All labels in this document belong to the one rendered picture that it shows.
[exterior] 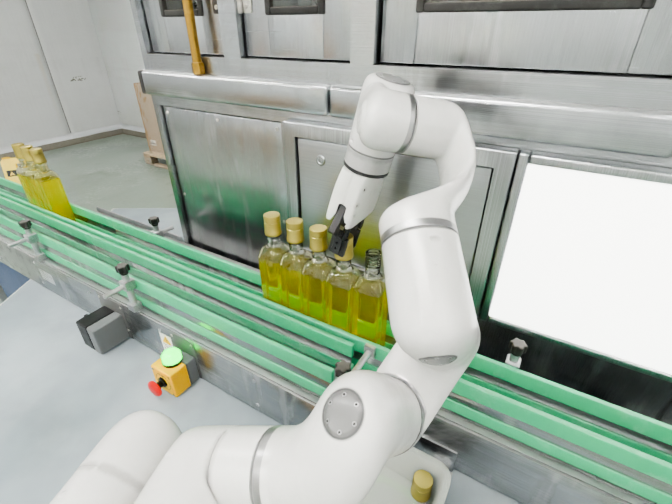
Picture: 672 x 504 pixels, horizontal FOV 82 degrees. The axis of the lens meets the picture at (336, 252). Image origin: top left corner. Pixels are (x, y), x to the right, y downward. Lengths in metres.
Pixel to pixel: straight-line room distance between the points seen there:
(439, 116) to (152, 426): 0.51
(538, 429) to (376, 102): 0.57
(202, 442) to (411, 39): 0.67
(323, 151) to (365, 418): 0.60
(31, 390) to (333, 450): 0.95
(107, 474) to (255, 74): 0.76
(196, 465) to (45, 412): 0.72
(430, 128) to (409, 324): 0.25
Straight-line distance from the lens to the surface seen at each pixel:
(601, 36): 0.71
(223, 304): 0.96
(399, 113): 0.49
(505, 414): 0.75
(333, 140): 0.80
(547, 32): 0.71
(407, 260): 0.39
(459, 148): 0.51
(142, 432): 0.54
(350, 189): 0.60
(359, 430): 0.34
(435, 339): 0.37
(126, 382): 1.10
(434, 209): 0.41
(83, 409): 1.09
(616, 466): 0.78
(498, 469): 0.83
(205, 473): 0.45
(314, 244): 0.73
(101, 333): 1.16
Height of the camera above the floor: 1.49
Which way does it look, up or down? 30 degrees down
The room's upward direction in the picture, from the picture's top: straight up
